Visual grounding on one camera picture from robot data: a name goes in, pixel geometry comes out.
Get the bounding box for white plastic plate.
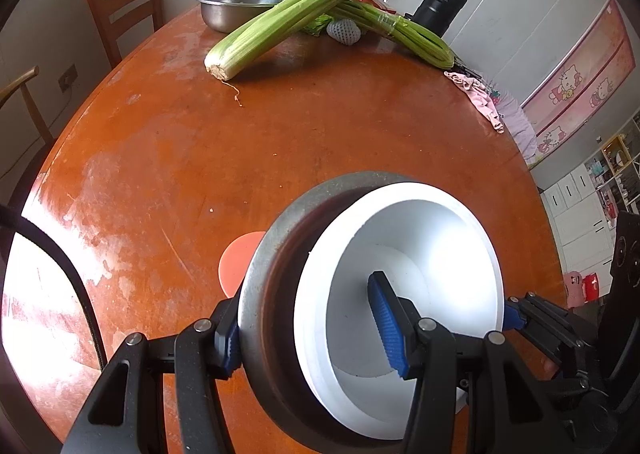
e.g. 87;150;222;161
293;182;504;441

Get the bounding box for steel pan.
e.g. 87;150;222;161
238;171;408;453

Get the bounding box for pink bear-face plastic plate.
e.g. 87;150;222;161
218;231;265;298

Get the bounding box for pink small stool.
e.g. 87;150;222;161
563;271;586;309

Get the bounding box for white shelf cabinet unit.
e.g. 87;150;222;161
540;114;639;297

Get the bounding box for lilac child's garment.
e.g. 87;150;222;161
491;90;537;166

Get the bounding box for pink Hello Kitty cabinet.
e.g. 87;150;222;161
523;0;636;162

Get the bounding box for pink patterned cloth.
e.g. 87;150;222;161
444;72;504;133

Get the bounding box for bundled green celery stalks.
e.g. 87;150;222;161
329;0;456;70

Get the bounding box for curved-back wooden armchair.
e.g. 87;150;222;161
1;64;65;203

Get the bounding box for large celery bunch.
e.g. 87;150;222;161
204;0;344;81

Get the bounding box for steel mixing bowl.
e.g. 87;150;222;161
196;0;283;34

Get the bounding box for brown wooden slat chair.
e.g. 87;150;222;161
81;0;165;70

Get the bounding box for black cable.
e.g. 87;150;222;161
0;202;109;370

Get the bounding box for wall power socket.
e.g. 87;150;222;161
58;64;78;93

